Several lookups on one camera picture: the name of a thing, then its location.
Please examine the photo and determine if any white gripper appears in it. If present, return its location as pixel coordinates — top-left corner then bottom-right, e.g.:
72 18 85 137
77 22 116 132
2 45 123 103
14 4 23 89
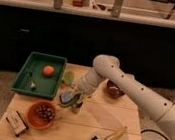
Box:
59 88 88 109

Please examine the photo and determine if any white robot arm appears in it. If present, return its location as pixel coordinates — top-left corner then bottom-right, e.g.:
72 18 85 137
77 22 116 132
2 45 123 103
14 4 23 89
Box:
60 54 175 140

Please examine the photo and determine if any dark cup on table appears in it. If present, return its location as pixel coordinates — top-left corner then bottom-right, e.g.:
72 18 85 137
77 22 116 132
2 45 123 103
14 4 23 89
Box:
71 103 82 114

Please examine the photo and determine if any light green cup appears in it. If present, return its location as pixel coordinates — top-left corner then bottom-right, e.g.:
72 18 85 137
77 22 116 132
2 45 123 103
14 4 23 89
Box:
62 71 75 87

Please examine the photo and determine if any orange bowl with nuts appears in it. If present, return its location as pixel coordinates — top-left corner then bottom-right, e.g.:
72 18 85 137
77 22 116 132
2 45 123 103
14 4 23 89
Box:
25 100 56 130

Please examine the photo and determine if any orange ball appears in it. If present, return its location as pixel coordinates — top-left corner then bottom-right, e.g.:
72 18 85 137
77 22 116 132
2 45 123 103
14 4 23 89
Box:
43 65 55 77

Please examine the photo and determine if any green plastic tray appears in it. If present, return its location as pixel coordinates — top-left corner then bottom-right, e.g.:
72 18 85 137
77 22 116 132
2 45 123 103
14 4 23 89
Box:
11 52 67 101

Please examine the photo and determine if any small metal utensil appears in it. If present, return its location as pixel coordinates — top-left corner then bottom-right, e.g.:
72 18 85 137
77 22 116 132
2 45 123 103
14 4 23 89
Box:
29 71 37 90

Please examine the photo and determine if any dark red bowl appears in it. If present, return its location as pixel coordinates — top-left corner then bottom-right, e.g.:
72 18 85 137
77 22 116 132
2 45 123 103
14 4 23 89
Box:
106 80 124 99

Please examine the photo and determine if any yellow spatula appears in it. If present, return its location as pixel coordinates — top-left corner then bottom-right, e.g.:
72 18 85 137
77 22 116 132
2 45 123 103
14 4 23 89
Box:
106 126 127 140

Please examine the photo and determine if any red object on shelf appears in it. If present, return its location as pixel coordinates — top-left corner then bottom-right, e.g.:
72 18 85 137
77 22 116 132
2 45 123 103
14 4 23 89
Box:
72 0 84 8

